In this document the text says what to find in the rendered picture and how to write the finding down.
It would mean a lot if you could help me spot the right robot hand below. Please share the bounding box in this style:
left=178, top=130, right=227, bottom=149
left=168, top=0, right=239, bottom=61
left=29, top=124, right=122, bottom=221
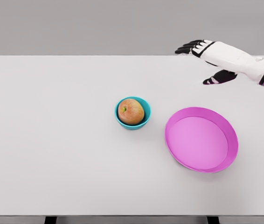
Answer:
left=174, top=39, right=244, bottom=85

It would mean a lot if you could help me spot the red yellow apple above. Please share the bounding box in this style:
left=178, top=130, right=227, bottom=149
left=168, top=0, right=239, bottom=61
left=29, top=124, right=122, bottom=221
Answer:
left=118, top=98, right=145, bottom=125

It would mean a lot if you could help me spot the pink plate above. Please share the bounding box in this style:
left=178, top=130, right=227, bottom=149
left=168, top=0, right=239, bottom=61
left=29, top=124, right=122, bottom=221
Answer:
left=164, top=106, right=239, bottom=174

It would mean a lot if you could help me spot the blue bowl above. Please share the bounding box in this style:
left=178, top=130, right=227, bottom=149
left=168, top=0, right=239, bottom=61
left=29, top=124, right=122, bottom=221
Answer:
left=115, top=96, right=151, bottom=131

